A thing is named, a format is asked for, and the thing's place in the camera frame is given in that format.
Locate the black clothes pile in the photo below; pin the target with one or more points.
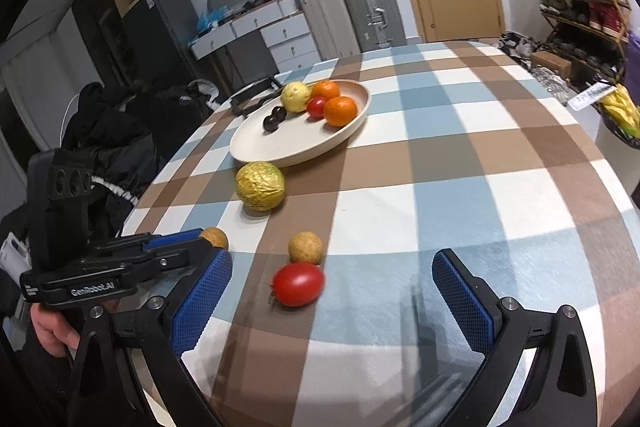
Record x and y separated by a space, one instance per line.
115 132

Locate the wrinkled yellow passion fruit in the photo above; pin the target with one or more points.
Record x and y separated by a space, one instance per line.
260 186

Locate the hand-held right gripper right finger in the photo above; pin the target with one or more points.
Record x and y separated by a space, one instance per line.
462 302

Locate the blue plastic bag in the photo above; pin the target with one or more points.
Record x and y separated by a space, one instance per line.
212 18

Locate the black refrigerator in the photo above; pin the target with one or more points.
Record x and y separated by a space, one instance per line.
160 27

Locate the smooth yellow guava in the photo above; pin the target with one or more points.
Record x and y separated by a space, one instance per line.
295 97

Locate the dark purple cherry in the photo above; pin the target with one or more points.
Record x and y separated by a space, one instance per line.
272 123
280 112

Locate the silver suitcase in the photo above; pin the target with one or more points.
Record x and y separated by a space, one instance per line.
372 7

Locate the shoe rack with shoes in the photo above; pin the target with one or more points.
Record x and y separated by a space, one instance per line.
600 14

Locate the white curtain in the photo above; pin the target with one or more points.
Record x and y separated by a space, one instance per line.
30 77

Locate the scattered shoes pile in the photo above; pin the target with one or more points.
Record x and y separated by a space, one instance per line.
520 44

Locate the black backpack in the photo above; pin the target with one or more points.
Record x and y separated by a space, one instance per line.
182 112

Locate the purple bag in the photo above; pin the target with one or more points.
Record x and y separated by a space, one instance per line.
634 62

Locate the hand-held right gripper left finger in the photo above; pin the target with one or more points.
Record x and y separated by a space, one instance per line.
202 302

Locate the dark wooden cabinet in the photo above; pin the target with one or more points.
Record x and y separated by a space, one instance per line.
95 22

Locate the black rectangular frame holder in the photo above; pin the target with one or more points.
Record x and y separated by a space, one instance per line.
242 99

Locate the yellow plastic bag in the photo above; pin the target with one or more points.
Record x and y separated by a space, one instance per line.
622 107

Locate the round red tomato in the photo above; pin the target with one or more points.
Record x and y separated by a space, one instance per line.
315 107

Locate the white desk with drawers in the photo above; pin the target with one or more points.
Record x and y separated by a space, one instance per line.
290 42

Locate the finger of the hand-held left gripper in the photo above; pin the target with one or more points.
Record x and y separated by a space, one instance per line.
172 239
185 257

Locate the orange mandarin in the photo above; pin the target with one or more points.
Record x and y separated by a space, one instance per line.
326 89
340 111

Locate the white trash bin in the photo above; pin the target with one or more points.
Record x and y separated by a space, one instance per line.
617 134

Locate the beige suitcase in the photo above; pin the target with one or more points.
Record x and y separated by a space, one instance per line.
325 17

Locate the person's left hand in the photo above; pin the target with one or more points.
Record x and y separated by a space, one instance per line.
52 329

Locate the white paper label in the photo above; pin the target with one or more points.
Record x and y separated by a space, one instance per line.
590 98

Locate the cardboard box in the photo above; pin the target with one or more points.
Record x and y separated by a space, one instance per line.
550 64

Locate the cream round plate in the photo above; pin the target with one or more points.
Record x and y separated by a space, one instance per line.
280 147

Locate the brown longan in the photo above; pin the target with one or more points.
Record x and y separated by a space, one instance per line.
217 238
305 248

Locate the oval red tomato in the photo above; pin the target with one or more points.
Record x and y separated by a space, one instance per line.
297 284

